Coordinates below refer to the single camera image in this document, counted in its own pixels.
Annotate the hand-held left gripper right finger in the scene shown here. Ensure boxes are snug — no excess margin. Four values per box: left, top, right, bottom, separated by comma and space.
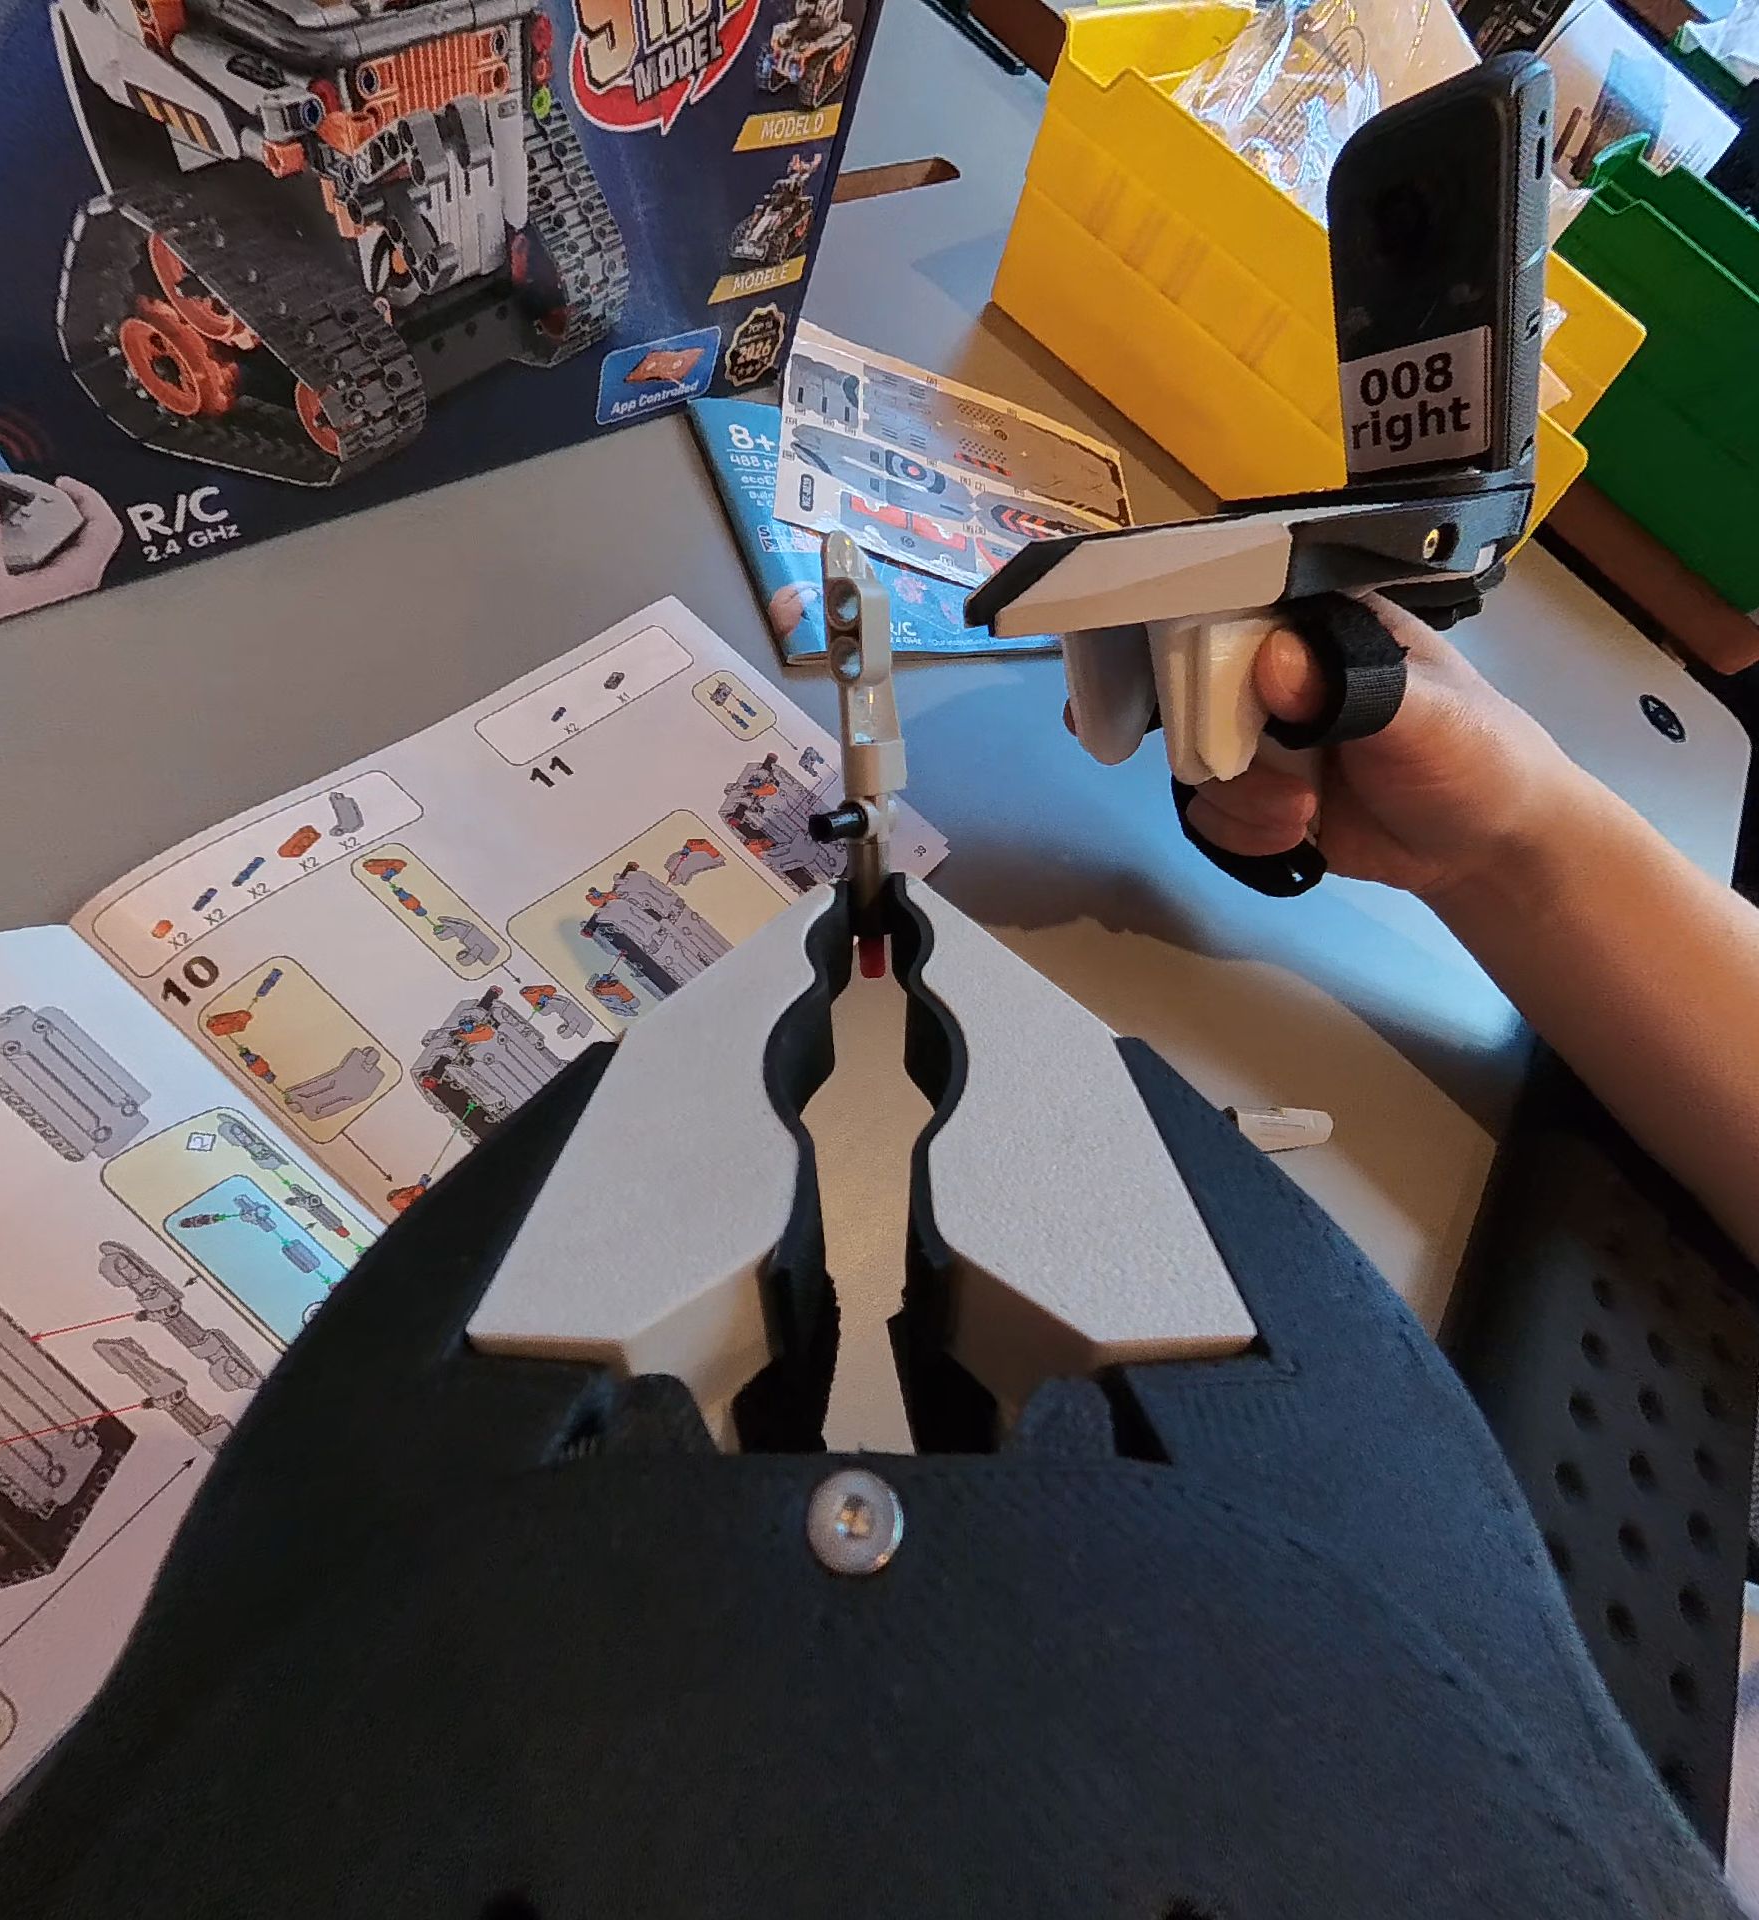
890, 876, 1260, 1435

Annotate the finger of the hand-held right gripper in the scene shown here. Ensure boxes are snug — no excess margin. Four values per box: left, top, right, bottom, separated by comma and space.
966, 522, 1297, 639

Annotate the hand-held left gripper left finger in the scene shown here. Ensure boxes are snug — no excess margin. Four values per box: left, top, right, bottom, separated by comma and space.
466, 886, 838, 1453

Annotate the grey building block assembly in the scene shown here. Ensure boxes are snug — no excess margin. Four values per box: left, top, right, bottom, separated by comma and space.
806, 530, 913, 982

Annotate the person's right forearm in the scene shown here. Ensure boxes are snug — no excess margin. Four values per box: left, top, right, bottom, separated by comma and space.
1425, 747, 1759, 1327

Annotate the grey desk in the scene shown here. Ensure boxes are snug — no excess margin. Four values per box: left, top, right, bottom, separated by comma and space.
0, 0, 1759, 1352

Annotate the person's right hand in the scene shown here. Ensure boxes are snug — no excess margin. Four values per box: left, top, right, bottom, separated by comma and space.
1181, 605, 1578, 906

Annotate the clear plastic bag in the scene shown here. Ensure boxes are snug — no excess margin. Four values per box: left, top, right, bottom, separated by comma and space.
1170, 0, 1488, 166

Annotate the robot sticker sheet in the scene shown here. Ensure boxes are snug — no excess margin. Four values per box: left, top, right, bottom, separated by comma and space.
781, 317, 1133, 590

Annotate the yellow plastic bin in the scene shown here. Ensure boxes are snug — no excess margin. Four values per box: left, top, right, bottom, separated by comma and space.
990, 0, 1645, 526

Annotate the green plastic bin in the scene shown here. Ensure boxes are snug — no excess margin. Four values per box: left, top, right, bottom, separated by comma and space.
1551, 132, 1759, 613

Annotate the closed blue instruction booklet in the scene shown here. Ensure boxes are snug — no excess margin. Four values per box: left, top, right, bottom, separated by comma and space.
689, 395, 1068, 665

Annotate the brown cardboard piece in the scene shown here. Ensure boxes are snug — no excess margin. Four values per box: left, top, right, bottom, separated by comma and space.
1540, 480, 1759, 677

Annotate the open white instruction booklet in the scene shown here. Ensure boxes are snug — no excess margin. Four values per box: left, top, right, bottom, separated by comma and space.
0, 597, 954, 1862

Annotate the blue robot toy box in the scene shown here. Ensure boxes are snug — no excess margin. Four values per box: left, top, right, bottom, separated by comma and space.
0, 0, 884, 652

